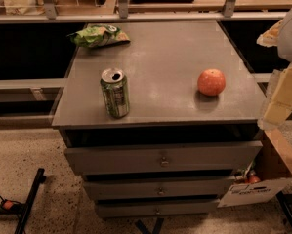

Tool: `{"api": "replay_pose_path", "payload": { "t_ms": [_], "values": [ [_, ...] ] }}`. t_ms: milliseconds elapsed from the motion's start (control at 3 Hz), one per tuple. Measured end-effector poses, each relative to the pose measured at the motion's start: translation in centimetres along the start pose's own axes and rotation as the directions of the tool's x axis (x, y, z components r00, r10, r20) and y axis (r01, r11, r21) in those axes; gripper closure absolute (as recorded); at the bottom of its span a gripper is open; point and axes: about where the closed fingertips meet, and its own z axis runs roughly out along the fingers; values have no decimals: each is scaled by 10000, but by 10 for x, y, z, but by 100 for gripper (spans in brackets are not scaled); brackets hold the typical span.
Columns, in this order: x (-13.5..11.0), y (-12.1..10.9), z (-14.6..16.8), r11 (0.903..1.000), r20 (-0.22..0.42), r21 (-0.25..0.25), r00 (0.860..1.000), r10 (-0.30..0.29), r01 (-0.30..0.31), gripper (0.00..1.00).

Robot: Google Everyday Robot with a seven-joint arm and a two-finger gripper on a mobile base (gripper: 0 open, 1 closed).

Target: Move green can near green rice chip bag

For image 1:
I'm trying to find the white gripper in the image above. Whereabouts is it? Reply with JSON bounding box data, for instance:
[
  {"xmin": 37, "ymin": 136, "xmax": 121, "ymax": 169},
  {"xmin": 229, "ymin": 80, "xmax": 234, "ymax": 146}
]
[{"xmin": 256, "ymin": 8, "xmax": 292, "ymax": 130}]

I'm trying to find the green soda can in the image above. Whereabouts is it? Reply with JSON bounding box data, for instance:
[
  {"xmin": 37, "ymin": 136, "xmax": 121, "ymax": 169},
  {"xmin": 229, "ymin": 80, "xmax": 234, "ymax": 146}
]
[{"xmin": 100, "ymin": 68, "xmax": 130, "ymax": 118}]

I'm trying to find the green rice chip bag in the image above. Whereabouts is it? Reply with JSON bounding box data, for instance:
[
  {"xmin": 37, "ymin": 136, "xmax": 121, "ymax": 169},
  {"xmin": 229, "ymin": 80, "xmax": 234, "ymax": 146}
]
[{"xmin": 67, "ymin": 24, "xmax": 130, "ymax": 48}]

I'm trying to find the orange fruit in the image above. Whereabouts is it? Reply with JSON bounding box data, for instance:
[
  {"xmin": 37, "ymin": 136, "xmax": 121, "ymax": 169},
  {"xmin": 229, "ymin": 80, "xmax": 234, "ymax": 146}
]
[{"xmin": 197, "ymin": 68, "xmax": 226, "ymax": 97}]

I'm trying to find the grey drawer cabinet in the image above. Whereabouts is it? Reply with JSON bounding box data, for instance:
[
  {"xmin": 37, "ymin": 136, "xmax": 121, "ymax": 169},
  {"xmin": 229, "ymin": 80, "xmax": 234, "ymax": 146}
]
[{"xmin": 53, "ymin": 21, "xmax": 264, "ymax": 206}]

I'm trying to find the cardboard box with label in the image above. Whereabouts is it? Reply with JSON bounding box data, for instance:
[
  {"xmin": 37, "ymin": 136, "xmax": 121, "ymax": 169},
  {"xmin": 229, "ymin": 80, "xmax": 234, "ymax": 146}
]
[{"xmin": 219, "ymin": 129, "xmax": 292, "ymax": 208}]

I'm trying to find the orange bottle in box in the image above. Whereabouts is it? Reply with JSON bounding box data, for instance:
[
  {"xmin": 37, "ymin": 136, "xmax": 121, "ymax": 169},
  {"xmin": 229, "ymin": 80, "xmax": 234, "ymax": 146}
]
[{"xmin": 247, "ymin": 170, "xmax": 261, "ymax": 183}]

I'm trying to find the black stand leg right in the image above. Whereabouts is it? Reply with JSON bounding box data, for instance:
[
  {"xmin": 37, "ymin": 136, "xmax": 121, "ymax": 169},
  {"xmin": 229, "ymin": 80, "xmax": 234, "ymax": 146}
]
[{"xmin": 276, "ymin": 191, "xmax": 292, "ymax": 228}]

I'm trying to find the black stand leg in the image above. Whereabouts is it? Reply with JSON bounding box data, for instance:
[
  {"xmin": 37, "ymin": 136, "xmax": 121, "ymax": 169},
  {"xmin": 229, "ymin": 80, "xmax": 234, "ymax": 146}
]
[
  {"xmin": 14, "ymin": 168, "xmax": 46, "ymax": 234},
  {"xmin": 276, "ymin": 191, "xmax": 292, "ymax": 228}
]

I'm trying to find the middle grey drawer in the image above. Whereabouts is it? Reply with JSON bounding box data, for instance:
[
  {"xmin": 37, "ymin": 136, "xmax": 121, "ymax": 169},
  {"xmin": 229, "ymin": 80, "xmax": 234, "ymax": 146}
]
[{"xmin": 84, "ymin": 175, "xmax": 233, "ymax": 200}]

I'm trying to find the grey drawer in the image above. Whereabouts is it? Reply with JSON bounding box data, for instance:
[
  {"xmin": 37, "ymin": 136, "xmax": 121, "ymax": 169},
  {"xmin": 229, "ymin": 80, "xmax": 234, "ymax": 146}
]
[
  {"xmin": 64, "ymin": 141, "xmax": 262, "ymax": 175},
  {"xmin": 95, "ymin": 199, "xmax": 220, "ymax": 218},
  {"xmin": 84, "ymin": 175, "xmax": 233, "ymax": 200}
]

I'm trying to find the top grey drawer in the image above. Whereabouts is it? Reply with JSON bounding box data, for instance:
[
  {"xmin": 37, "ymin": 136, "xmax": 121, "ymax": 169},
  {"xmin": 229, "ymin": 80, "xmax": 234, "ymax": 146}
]
[{"xmin": 64, "ymin": 141, "xmax": 262, "ymax": 175}]

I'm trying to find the bottom grey drawer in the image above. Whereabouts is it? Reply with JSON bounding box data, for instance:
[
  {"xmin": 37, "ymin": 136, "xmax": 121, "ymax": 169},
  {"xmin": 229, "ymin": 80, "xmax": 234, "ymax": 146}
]
[{"xmin": 95, "ymin": 199, "xmax": 220, "ymax": 218}]

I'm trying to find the black stand leg left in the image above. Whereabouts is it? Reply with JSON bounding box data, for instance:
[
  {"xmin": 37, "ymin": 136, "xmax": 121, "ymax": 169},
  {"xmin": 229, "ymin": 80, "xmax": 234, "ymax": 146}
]
[{"xmin": 14, "ymin": 168, "xmax": 46, "ymax": 234}]

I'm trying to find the metal shelf rail frame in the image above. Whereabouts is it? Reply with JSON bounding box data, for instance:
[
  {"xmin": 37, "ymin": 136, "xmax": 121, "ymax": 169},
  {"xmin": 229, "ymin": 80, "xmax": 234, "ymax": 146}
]
[{"xmin": 0, "ymin": 0, "xmax": 292, "ymax": 24}]

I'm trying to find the orange clip with cable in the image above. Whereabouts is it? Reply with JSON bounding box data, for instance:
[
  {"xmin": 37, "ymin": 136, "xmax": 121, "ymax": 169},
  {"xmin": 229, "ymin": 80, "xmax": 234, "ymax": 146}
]
[{"xmin": 0, "ymin": 195, "xmax": 22, "ymax": 215}]

